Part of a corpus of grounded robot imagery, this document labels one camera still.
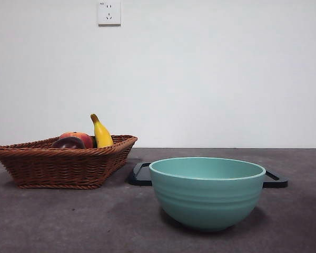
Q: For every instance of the teal ribbed bowl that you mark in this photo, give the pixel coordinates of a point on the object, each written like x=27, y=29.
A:
x=208, y=203

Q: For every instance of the white wall power socket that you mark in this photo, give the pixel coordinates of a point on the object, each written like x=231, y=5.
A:
x=109, y=13

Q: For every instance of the black rectangular tray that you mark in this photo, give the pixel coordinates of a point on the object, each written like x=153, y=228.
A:
x=139, y=182

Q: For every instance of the yellow banana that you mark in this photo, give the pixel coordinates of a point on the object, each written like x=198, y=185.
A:
x=102, y=134

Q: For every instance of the brown wicker basket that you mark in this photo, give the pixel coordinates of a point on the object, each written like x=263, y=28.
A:
x=58, y=168

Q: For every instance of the red orange peach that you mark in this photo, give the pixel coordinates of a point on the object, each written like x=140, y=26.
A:
x=75, y=134

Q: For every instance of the dark purple plum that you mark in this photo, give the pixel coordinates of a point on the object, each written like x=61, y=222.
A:
x=67, y=143

